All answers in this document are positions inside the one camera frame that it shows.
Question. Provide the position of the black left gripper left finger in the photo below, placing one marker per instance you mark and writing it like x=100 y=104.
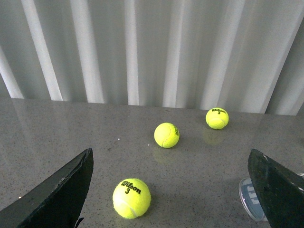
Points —
x=57 y=202

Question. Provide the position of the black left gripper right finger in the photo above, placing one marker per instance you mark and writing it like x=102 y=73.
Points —
x=279 y=190

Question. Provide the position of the white Wilson tennis ball can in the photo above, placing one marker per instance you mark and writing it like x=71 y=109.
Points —
x=250 y=201

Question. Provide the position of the near yellow Wilson tennis ball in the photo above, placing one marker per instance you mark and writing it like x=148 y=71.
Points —
x=131 y=198

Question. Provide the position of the yellow wilson tennis ball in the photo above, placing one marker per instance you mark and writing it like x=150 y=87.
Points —
x=217 y=118
x=131 y=198

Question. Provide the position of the far yellow Wilson tennis ball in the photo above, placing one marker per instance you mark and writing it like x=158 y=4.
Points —
x=217 y=118

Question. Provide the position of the middle yellow tennis ball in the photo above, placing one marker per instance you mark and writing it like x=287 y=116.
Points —
x=166 y=135

